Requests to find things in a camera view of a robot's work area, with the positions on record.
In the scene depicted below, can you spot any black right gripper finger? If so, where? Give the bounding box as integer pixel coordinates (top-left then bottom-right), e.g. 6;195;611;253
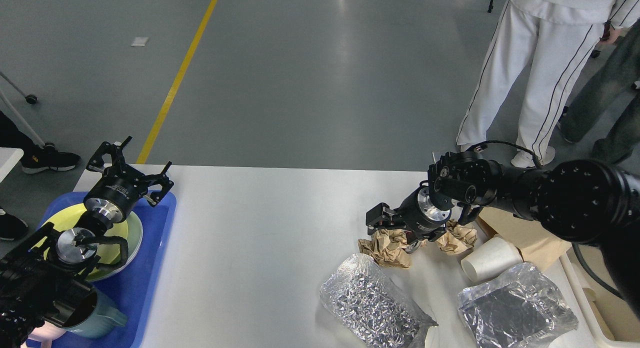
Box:
365;202;407;236
407;227;447;244

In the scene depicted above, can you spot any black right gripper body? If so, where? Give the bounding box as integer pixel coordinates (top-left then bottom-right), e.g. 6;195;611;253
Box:
397;186;451;232

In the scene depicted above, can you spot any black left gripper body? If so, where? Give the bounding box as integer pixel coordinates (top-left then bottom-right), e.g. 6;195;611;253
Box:
82;175;149;225

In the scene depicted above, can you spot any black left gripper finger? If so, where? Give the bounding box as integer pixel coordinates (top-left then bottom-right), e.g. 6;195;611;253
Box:
86;136;134;178
132;161;174;208

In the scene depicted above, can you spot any brown paper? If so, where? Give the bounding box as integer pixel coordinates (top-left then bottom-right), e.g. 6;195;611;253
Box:
435;219;478;256
358;229;413;269

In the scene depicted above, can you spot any yellow plastic plate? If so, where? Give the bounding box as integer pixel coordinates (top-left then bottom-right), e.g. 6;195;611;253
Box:
33;198;131;274

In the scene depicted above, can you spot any silver foil bag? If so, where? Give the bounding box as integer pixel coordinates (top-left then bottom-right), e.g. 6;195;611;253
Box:
319;253;439;348
457;263;579;348

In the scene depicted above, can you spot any white paper cup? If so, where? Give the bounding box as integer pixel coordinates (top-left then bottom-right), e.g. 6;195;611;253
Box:
461;234;524;283

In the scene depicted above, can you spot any teal mug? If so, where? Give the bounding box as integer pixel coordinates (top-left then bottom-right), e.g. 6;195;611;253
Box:
61;288;128;339

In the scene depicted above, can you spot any brown paper bag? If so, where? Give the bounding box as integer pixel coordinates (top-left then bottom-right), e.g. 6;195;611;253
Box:
477;207;572;272

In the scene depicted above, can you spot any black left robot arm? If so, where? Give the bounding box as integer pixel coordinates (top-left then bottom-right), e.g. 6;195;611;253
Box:
1;138;174;348

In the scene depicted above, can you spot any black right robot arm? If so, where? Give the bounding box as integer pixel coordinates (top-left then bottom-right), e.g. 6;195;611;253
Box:
365;141;640;315

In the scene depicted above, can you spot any pale green plate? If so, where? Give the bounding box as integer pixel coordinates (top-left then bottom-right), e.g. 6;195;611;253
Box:
86;212;144;282

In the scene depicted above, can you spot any blue plastic tray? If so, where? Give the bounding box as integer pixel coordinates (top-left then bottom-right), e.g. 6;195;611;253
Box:
52;191;177;348

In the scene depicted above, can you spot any grey rolling chair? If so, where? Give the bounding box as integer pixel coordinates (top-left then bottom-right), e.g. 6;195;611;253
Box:
0;70;56;149

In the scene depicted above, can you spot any pink ribbed mug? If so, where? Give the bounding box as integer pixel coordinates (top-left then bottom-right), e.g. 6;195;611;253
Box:
27;321;67;348

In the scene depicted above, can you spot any white plastic bin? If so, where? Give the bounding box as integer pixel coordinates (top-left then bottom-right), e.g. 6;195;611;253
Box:
559;248;639;348

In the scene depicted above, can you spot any person in grey jeans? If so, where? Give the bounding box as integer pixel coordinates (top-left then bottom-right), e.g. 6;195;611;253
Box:
558;22;640;164

